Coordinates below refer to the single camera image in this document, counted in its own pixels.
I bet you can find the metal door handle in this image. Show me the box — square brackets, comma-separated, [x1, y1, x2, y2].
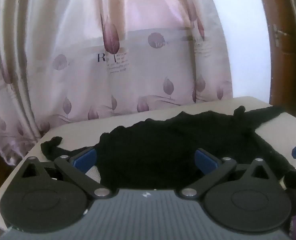
[273, 24, 288, 47]

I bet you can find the leaf print curtain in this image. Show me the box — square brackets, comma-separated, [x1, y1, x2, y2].
[0, 0, 234, 167]

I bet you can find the brown wooden door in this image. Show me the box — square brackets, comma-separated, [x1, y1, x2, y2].
[255, 0, 296, 123]

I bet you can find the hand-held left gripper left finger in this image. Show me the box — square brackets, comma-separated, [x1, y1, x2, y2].
[20, 148, 112, 200]

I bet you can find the black small garment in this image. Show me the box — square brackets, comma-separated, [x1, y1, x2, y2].
[40, 106, 296, 189]

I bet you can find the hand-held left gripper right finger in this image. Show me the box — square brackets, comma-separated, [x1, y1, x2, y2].
[179, 148, 272, 200]

